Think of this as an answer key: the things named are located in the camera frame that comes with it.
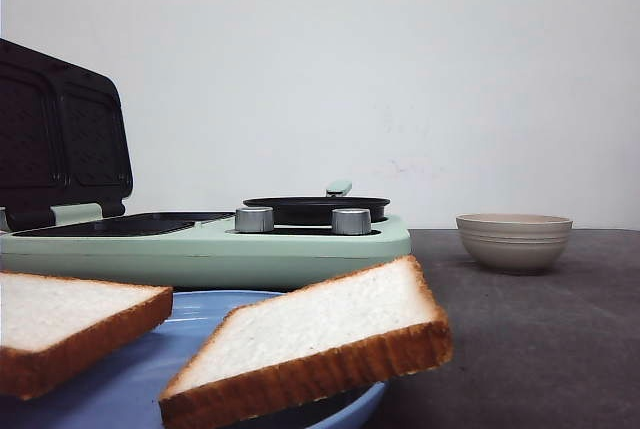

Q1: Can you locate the white bread slice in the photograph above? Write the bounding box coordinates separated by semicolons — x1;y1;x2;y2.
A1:
1;272;173;400
159;255;453;428

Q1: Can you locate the beige ceramic bowl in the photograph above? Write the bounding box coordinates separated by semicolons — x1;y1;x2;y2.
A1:
456;213;573;275

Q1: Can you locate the breakfast maker hinged lid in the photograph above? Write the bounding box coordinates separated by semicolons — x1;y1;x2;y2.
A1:
1;40;133;231

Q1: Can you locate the mint green breakfast maker base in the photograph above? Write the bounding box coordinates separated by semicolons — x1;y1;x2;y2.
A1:
1;212;411;289

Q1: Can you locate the right silver control knob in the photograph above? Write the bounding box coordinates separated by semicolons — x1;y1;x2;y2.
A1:
331;208;371;236

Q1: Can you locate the silver control knob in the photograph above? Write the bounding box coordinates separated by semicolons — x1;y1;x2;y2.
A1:
235;206;275;234
331;208;371;236

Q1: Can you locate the left silver control knob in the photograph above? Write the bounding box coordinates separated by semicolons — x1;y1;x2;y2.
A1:
235;206;275;234

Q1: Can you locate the blue plate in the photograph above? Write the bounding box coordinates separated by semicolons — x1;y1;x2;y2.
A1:
1;290;387;428

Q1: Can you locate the black frying pan green handle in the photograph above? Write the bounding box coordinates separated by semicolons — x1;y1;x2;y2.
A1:
243;179;390;226

